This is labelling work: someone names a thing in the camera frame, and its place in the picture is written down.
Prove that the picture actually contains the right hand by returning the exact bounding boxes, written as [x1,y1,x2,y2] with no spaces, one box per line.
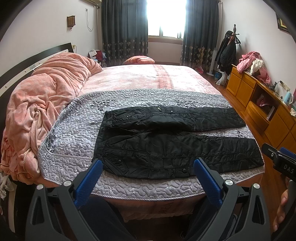
[273,189,288,232]

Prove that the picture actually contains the bedside clutter pile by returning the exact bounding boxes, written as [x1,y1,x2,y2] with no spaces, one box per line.
[87,49,107,68]

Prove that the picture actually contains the pink crumpled blanket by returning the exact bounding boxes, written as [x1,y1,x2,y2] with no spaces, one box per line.
[1,52,103,184]

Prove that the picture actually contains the dark curtain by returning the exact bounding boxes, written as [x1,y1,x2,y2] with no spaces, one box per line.
[101,0,148,67]
[181,0,219,72]

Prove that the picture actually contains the pink bed sheet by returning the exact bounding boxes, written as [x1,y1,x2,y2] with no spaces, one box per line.
[78,64,220,96]

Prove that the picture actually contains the pink pillow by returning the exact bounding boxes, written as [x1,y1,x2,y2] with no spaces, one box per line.
[123,55,155,65]

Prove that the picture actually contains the brown wall box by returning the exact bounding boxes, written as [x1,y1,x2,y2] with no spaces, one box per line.
[67,15,76,28]

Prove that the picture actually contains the white wall socket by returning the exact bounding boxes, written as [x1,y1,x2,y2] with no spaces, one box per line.
[72,45,77,53]

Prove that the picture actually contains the dark right curtain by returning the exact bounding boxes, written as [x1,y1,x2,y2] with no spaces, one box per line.
[181,0,219,72]

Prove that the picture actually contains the black quilted pants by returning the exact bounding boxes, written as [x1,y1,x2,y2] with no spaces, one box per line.
[93,105,264,180]

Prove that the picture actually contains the dark left curtain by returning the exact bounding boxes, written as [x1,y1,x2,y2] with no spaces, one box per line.
[101,0,148,67]

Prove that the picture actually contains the orange wooden cabinet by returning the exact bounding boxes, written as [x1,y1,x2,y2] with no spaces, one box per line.
[226,65,295,153]

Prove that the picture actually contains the light blue kettle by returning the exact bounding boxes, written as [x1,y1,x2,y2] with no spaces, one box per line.
[283,91,293,106]

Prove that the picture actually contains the framed wall picture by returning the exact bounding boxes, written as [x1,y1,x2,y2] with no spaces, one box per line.
[276,15,290,33]

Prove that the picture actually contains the pink clothes pile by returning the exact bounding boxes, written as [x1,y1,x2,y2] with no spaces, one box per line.
[236,51,272,86]

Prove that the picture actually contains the dark wooden headboard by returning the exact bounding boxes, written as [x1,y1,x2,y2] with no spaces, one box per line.
[1,43,74,140]

